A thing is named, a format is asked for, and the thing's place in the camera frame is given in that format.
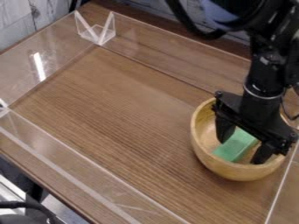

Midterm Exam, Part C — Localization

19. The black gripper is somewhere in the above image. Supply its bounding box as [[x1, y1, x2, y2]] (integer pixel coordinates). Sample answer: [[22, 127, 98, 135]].
[[213, 85, 299, 165]]

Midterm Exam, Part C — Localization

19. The black metal table frame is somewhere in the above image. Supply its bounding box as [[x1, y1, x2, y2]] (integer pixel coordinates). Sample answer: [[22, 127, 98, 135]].
[[0, 157, 66, 224]]

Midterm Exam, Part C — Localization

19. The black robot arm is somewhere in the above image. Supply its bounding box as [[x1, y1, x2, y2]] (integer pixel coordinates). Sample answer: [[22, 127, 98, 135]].
[[166, 0, 299, 165]]

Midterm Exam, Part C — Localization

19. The clear acrylic corner bracket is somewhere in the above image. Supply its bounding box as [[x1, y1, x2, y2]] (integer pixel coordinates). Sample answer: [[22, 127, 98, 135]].
[[74, 11, 117, 46]]

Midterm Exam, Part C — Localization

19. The brown wooden bowl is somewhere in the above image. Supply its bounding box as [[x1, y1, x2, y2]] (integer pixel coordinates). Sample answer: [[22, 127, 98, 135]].
[[191, 98, 286, 181]]

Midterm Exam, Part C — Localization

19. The green rectangular block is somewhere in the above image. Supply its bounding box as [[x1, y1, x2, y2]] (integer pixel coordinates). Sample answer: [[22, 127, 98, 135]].
[[213, 129, 258, 163]]

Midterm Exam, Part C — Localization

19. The clear acrylic tray wall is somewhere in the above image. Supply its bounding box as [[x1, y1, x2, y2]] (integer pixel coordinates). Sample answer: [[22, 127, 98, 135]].
[[0, 99, 190, 224]]

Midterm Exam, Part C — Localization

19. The black cable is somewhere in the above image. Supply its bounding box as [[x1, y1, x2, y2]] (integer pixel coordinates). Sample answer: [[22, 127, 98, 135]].
[[0, 199, 57, 224]]

